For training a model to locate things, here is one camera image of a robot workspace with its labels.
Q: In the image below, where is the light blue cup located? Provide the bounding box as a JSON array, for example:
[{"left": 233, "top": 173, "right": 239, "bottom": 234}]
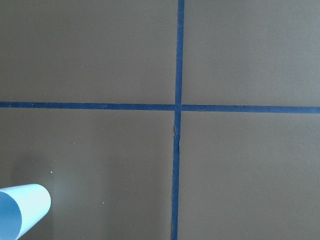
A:
[{"left": 0, "top": 184, "right": 51, "bottom": 240}]

